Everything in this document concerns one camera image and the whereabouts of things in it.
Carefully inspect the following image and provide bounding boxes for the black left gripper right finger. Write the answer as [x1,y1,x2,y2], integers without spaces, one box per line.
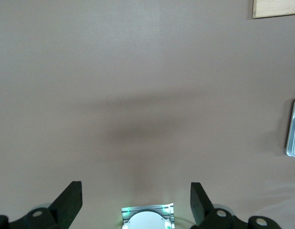
[190,182,281,229]

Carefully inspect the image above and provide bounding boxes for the bamboo cutting board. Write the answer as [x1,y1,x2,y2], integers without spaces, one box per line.
[252,0,295,20]

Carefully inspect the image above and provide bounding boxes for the silver digital kitchen scale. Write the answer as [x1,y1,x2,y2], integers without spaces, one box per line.
[285,97,295,157]

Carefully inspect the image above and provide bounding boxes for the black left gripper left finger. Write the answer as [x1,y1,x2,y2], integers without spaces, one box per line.
[0,180,83,229]

